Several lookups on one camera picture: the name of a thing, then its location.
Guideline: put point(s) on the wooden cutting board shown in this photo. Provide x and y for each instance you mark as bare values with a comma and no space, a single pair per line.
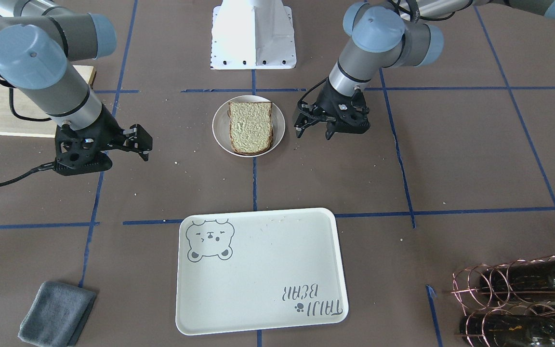
12,126

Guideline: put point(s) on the bread slice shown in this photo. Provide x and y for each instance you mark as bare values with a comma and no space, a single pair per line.
250,127

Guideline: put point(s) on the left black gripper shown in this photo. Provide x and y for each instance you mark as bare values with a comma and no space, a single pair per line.
326,100

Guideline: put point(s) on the folded grey cloth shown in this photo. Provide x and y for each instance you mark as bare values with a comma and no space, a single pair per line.
57,315

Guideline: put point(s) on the copper wire bottle rack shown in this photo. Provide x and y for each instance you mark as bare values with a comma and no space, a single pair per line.
507,305

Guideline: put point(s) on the dark wine bottle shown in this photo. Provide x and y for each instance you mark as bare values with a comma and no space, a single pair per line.
530,282
505,330

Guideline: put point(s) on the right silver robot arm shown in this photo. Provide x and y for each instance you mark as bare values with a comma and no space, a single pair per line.
39,41

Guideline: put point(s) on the cream bear tray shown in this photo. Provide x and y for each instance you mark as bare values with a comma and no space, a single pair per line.
259,270

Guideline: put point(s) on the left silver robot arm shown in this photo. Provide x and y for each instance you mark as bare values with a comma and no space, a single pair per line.
393,33

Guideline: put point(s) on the white round plate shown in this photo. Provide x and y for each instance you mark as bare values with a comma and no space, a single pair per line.
221,125

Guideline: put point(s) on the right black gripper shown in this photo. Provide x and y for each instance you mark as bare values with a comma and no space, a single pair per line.
107,128

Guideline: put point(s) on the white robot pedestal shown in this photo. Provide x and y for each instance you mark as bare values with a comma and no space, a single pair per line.
252,34

